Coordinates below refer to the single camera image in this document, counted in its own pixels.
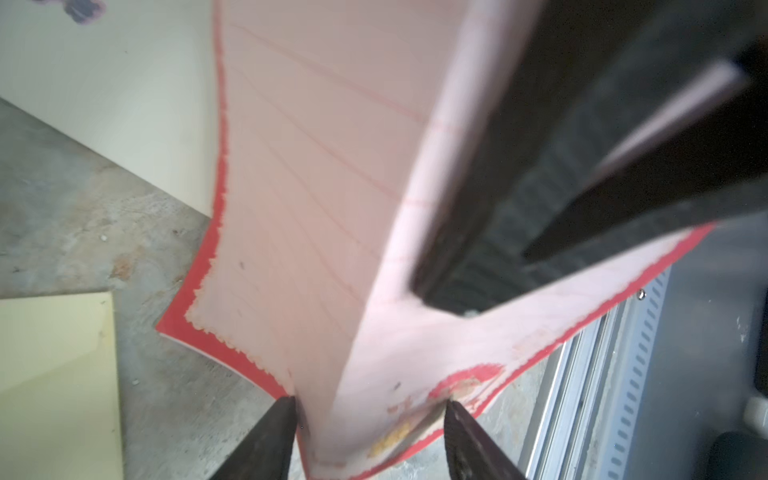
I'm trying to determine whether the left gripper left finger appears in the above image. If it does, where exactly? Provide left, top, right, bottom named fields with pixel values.
left=210, top=396, right=298, bottom=480

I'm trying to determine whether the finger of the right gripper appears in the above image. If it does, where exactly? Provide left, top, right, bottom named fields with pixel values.
left=413, top=1, right=659, bottom=315
left=523, top=38, right=767, bottom=264

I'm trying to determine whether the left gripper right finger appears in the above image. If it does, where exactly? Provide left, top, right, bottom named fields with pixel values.
left=444, top=400, right=526, bottom=480

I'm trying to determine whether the yellow envelope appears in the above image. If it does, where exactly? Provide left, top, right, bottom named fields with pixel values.
left=1, top=292, right=124, bottom=479

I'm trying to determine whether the red bordered card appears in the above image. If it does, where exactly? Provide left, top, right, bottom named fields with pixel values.
left=157, top=1, right=707, bottom=479

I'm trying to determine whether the cream white envelope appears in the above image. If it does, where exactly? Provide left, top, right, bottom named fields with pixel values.
left=1, top=1, right=218, bottom=215

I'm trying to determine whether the aluminium rail frame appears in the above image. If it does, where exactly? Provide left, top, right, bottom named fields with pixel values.
left=518, top=270, right=670, bottom=479

